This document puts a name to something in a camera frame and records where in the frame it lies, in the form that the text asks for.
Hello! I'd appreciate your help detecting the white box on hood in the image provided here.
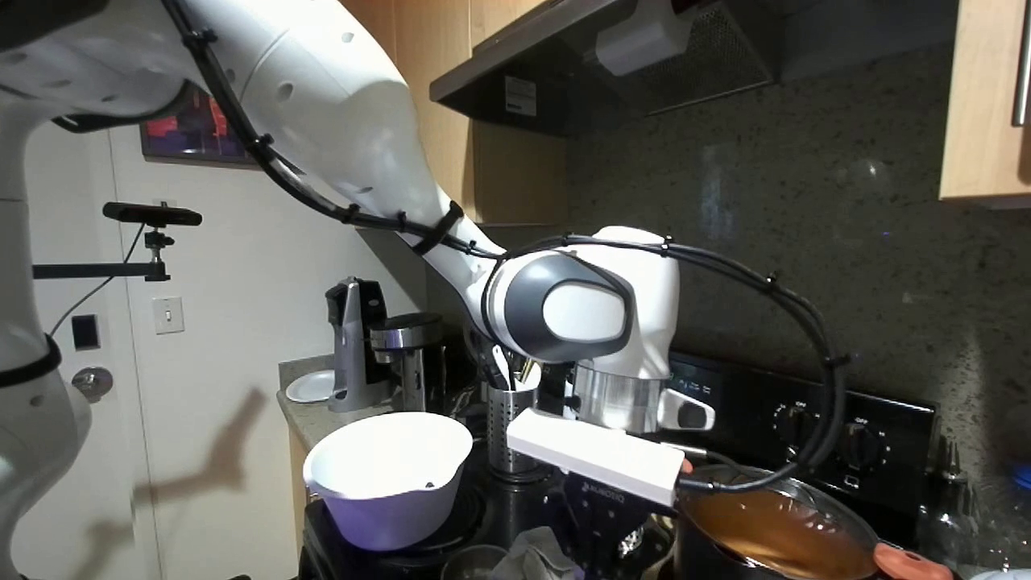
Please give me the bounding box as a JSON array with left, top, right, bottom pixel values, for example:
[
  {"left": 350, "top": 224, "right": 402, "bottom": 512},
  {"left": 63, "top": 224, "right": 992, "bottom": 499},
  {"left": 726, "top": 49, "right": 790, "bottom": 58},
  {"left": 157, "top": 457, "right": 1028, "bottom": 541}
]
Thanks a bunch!
[{"left": 592, "top": 0, "right": 704, "bottom": 79}]

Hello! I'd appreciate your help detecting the white light switch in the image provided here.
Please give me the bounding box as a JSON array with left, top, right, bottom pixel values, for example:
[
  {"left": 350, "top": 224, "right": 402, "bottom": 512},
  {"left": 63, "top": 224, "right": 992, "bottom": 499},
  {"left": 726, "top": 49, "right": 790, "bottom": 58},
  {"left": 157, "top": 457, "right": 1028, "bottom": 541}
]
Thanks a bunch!
[{"left": 153, "top": 298, "right": 188, "bottom": 339}]

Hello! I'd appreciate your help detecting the light wood cabinet beside hood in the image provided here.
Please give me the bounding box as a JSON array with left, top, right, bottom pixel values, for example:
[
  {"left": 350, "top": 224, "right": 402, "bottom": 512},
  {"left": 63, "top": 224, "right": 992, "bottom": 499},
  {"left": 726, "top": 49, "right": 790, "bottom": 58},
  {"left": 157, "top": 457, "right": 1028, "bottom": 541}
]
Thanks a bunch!
[{"left": 937, "top": 0, "right": 1031, "bottom": 208}]

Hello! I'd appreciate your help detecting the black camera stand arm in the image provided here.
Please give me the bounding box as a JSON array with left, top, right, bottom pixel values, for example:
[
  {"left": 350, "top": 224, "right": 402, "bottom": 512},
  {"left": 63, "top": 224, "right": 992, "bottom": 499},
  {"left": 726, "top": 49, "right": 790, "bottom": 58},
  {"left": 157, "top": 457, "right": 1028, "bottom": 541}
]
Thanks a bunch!
[{"left": 31, "top": 224, "right": 173, "bottom": 286}]

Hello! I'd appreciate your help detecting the black stove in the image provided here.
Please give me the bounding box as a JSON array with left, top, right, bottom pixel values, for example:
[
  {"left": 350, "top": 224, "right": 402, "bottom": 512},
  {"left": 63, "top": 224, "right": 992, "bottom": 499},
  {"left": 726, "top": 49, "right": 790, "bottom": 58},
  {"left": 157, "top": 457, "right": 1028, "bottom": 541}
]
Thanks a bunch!
[{"left": 301, "top": 351, "right": 941, "bottom": 580}]

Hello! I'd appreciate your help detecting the dark glass bottle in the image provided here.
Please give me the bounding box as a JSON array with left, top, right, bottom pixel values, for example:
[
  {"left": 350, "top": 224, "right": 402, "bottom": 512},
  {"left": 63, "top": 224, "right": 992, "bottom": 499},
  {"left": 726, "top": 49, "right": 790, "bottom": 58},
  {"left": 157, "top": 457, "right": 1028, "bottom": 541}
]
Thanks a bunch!
[{"left": 919, "top": 433, "right": 977, "bottom": 565}]

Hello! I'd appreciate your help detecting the round metal door knob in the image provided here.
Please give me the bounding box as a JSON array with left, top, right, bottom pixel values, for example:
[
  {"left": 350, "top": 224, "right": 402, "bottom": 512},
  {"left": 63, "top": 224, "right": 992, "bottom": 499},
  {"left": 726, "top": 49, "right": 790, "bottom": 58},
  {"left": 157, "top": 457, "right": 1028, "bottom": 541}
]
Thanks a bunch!
[{"left": 72, "top": 363, "right": 118, "bottom": 405}]

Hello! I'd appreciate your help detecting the perforated metal utensil holder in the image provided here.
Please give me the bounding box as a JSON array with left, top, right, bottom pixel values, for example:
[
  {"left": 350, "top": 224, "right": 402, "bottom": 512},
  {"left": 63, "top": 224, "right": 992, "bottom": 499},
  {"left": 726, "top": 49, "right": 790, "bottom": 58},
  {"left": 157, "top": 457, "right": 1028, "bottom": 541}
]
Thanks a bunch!
[{"left": 479, "top": 381, "right": 544, "bottom": 480}]

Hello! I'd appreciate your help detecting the large white mixing bowl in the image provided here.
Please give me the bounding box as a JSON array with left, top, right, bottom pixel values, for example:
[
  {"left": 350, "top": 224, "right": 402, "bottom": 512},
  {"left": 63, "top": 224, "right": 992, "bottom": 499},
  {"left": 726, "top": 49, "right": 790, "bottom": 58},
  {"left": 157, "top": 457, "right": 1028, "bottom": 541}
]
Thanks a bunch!
[{"left": 301, "top": 410, "right": 477, "bottom": 554}]

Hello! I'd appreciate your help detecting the wide light wood upper cabinet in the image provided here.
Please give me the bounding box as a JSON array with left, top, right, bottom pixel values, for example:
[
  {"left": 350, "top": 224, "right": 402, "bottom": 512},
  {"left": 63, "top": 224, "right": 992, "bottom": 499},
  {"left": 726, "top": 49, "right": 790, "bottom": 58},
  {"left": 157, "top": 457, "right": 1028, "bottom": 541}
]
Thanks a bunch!
[{"left": 341, "top": 0, "right": 574, "bottom": 229}]

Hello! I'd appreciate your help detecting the dark framed wall picture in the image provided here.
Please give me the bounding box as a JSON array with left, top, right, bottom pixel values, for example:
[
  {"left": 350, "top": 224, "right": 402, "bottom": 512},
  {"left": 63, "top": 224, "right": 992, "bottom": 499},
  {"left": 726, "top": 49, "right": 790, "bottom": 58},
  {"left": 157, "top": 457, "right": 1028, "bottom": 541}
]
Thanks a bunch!
[{"left": 138, "top": 79, "right": 263, "bottom": 170}]

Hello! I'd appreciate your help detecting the black stereo camera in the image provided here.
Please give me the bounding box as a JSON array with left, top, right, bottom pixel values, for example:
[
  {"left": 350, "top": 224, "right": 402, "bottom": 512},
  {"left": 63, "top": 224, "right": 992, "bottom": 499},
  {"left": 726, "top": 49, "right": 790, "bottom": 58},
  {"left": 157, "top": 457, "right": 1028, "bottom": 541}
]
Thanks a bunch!
[{"left": 101, "top": 201, "right": 206, "bottom": 233}]

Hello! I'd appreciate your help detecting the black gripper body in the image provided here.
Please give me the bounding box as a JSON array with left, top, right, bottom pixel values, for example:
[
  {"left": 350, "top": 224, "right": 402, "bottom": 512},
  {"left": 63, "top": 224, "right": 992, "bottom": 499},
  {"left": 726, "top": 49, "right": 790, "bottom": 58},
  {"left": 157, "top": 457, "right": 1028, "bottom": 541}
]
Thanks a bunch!
[{"left": 554, "top": 474, "right": 677, "bottom": 554}]

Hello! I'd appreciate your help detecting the blender with glass jar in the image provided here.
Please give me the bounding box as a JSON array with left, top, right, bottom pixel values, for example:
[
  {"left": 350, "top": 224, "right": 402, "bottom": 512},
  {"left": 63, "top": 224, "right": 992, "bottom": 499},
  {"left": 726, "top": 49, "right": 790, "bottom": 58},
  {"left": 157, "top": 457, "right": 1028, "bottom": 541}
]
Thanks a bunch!
[{"left": 324, "top": 275, "right": 394, "bottom": 416}]

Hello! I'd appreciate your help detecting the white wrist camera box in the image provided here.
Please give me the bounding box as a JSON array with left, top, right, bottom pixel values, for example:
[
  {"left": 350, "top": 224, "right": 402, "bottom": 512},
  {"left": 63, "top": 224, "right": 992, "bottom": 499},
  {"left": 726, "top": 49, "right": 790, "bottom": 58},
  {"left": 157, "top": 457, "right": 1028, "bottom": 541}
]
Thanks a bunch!
[{"left": 504, "top": 405, "right": 691, "bottom": 509}]

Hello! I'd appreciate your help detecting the dark range hood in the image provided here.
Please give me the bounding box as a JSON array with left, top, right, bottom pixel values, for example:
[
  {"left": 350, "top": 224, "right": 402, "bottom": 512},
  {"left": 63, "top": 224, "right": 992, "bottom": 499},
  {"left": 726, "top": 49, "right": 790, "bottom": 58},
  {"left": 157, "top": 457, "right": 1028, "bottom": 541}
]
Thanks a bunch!
[{"left": 428, "top": 0, "right": 779, "bottom": 139}]

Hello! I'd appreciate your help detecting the small white dish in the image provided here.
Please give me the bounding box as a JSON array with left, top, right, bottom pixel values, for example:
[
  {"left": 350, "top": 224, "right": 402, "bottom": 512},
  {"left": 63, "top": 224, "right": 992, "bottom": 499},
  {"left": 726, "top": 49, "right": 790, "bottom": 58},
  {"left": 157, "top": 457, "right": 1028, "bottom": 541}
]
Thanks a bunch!
[{"left": 285, "top": 369, "right": 341, "bottom": 410}]

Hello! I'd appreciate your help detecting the black wall box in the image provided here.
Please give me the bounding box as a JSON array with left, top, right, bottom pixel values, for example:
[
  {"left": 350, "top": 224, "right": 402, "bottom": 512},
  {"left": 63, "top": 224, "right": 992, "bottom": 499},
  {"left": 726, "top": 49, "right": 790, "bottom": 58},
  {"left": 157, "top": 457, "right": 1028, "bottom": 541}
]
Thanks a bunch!
[{"left": 67, "top": 314, "right": 103, "bottom": 351}]

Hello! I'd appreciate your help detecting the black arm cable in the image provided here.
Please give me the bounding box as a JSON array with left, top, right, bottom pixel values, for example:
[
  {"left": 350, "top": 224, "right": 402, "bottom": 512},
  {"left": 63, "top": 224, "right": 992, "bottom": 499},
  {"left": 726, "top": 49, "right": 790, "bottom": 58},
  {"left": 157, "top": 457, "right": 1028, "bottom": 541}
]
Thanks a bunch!
[{"left": 157, "top": 0, "right": 854, "bottom": 499}]

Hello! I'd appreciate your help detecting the red rounded kitchen item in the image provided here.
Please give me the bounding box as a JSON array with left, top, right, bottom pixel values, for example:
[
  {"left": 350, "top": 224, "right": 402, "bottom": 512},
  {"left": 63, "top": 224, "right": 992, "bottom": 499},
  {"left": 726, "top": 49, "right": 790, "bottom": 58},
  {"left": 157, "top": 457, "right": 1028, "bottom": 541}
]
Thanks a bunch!
[{"left": 870, "top": 541, "right": 960, "bottom": 580}]

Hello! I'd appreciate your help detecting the white towel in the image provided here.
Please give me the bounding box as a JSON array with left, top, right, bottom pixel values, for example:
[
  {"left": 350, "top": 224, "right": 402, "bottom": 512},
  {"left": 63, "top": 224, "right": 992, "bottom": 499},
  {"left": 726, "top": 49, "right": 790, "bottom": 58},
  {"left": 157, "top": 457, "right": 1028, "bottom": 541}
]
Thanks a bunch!
[{"left": 493, "top": 523, "right": 592, "bottom": 580}]

